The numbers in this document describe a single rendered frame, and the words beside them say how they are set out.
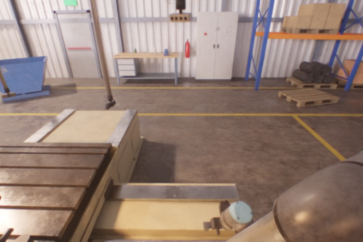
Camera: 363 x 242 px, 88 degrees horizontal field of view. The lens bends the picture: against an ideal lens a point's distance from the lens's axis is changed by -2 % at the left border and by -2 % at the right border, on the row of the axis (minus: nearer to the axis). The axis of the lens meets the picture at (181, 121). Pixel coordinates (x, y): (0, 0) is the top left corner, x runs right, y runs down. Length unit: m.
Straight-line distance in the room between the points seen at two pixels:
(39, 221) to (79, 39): 6.94
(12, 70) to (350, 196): 6.55
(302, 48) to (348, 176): 7.85
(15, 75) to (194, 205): 5.86
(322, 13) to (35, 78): 7.83
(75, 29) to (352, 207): 7.76
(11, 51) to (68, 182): 8.23
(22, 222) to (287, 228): 1.21
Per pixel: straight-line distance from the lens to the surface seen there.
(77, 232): 1.27
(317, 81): 7.30
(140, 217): 1.48
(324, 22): 6.86
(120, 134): 2.55
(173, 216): 1.46
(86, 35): 7.67
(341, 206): 0.38
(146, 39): 7.14
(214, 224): 1.07
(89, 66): 7.85
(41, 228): 1.25
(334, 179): 0.39
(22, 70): 6.51
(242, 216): 0.90
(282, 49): 7.84
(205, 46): 6.49
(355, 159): 0.45
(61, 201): 1.33
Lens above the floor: 1.89
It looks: 28 degrees down
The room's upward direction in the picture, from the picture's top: straight up
